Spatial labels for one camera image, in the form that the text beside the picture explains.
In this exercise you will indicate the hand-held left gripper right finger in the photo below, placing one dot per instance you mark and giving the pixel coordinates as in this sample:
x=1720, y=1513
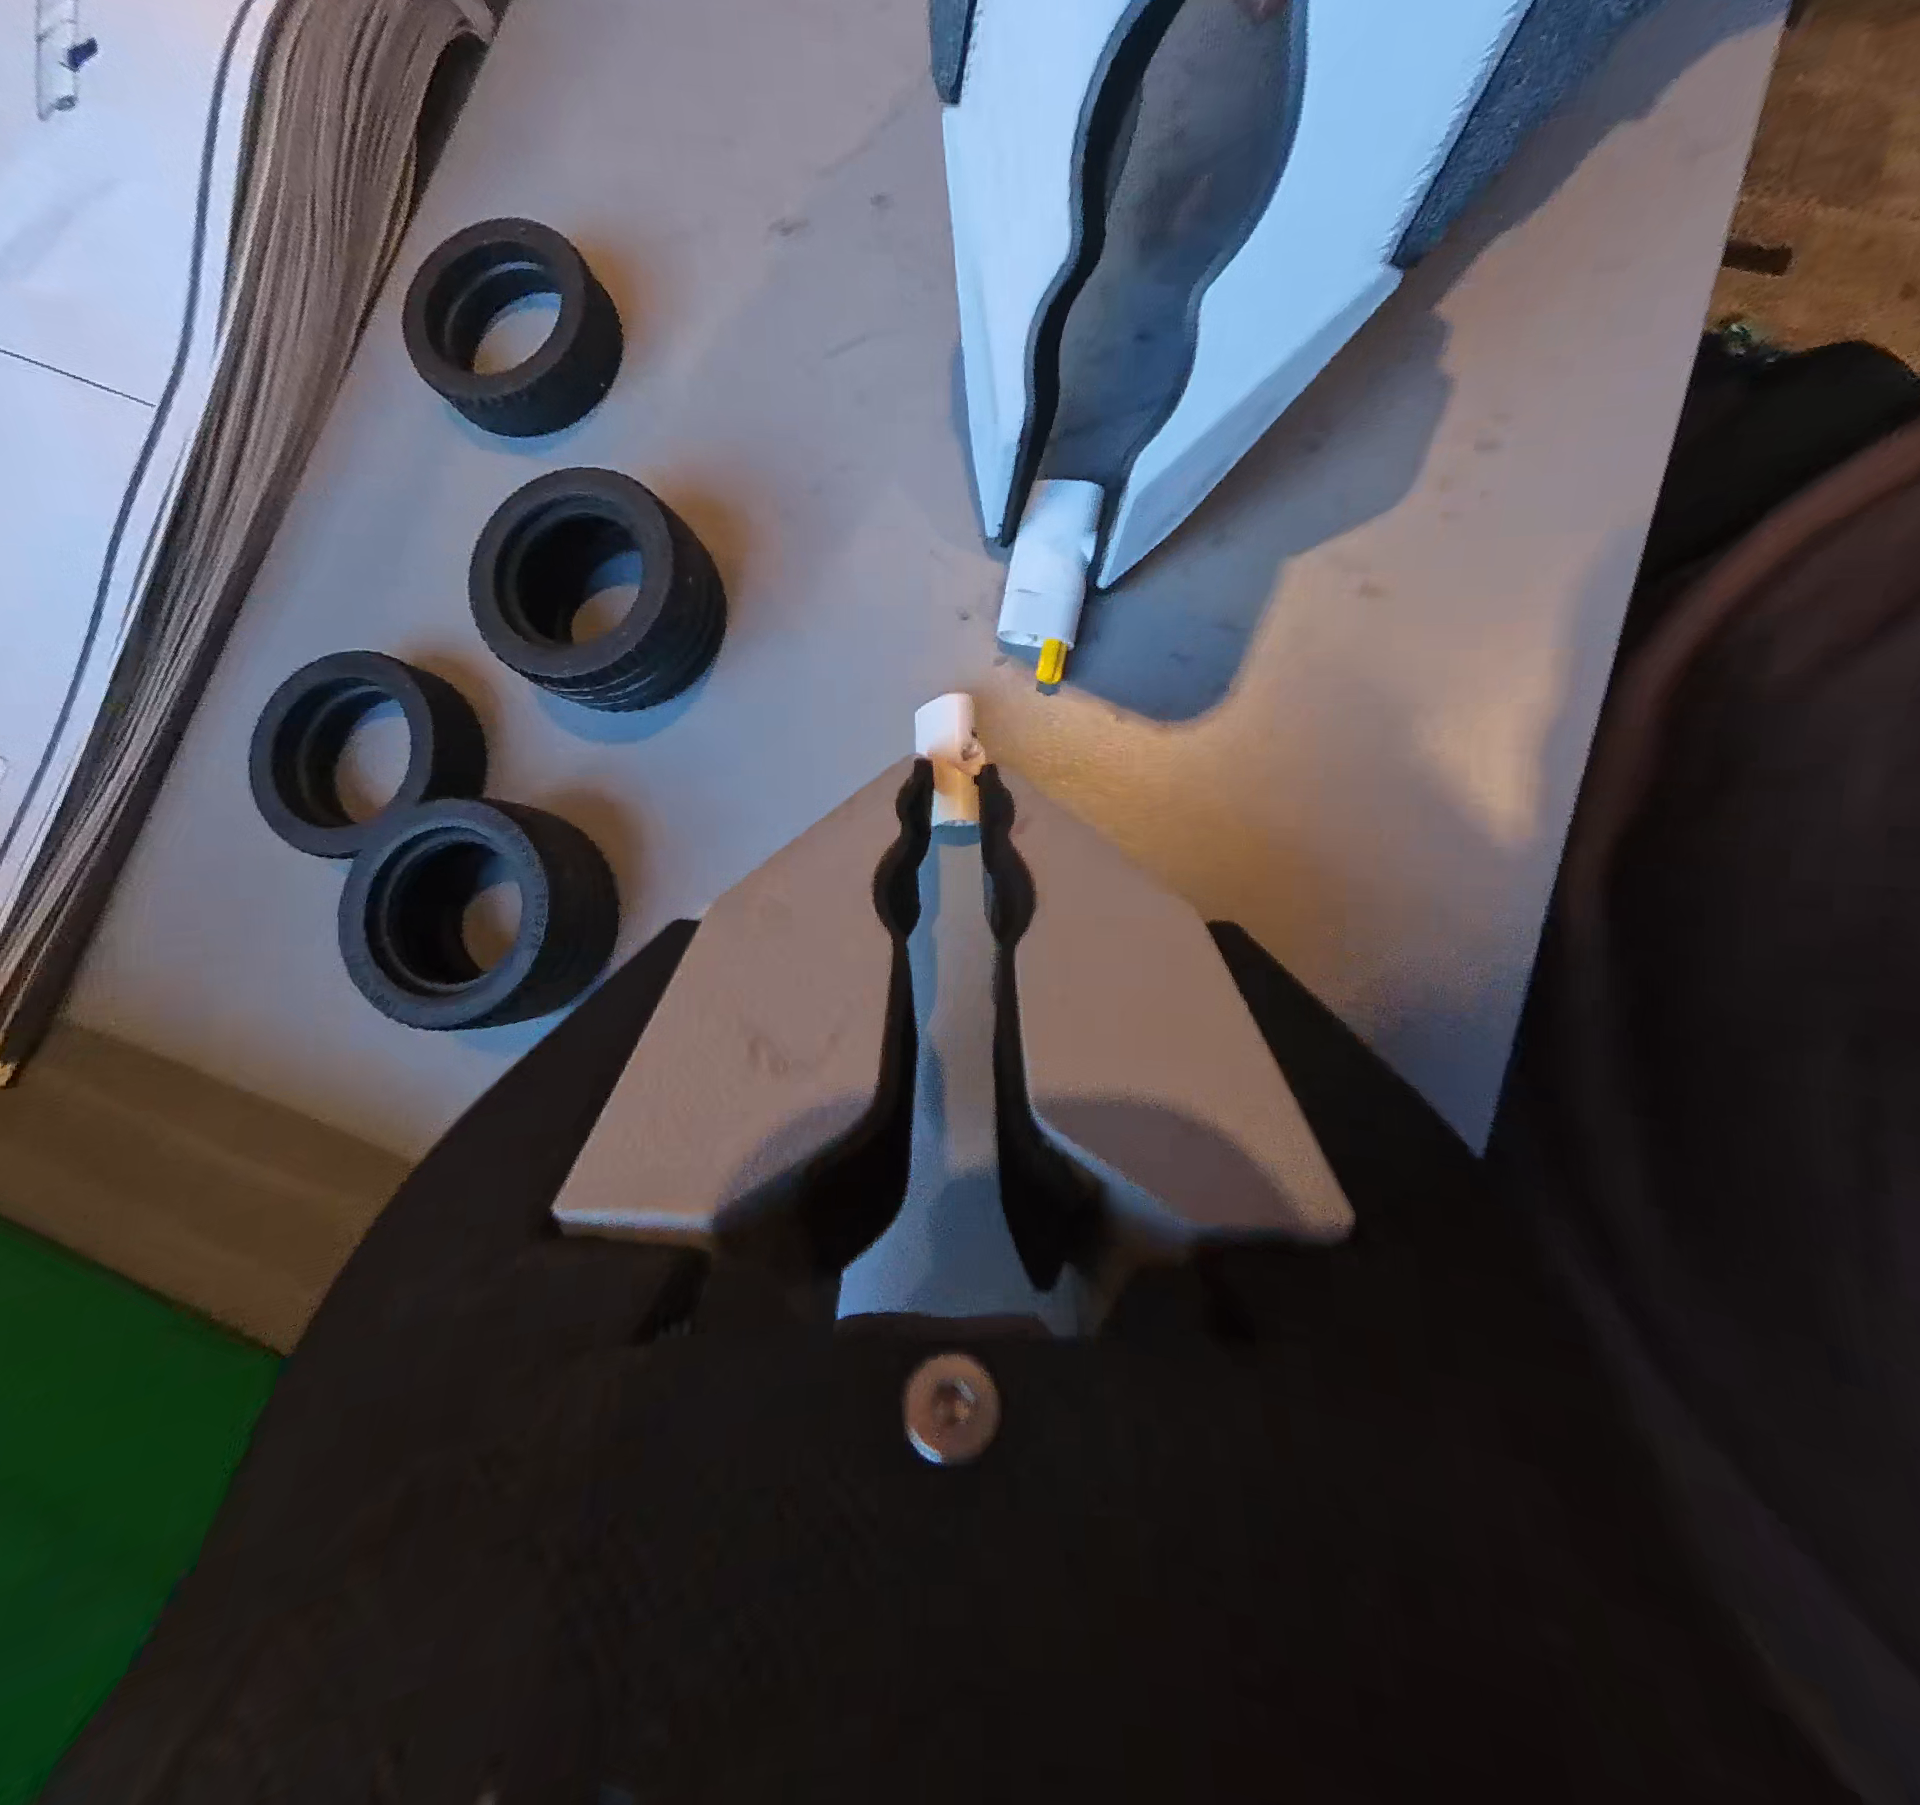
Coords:
x=1169, y=1070

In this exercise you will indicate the yellow brick axle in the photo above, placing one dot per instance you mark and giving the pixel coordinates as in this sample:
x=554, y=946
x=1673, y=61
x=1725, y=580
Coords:
x=1054, y=659

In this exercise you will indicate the white brick connector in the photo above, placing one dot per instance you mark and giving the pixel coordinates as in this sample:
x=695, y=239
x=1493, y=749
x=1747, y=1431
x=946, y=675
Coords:
x=948, y=740
x=1051, y=560

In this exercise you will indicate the person's black pants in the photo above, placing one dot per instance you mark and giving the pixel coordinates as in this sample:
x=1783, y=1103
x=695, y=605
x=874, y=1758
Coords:
x=1772, y=440

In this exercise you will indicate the green box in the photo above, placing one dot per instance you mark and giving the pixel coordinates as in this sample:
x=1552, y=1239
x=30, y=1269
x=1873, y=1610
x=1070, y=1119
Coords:
x=105, y=1503

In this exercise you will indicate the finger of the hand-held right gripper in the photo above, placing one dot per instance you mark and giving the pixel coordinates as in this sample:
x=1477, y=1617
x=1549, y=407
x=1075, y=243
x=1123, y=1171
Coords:
x=1425, y=36
x=1020, y=186

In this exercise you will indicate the grey desk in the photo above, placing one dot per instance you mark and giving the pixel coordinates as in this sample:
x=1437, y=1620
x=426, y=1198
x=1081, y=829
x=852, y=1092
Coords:
x=1425, y=635

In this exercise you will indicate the white instruction booklet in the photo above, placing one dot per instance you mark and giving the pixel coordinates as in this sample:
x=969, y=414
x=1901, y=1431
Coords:
x=119, y=334

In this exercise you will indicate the person's brown shirt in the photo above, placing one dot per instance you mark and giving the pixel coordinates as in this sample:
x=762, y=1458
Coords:
x=1725, y=1085

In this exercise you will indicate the black toy tyre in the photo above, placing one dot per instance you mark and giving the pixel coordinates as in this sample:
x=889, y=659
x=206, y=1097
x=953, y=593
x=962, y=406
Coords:
x=592, y=348
x=683, y=621
x=579, y=937
x=278, y=771

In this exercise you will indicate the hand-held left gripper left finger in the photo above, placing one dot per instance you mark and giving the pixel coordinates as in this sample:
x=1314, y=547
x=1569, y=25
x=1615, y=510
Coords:
x=751, y=1070

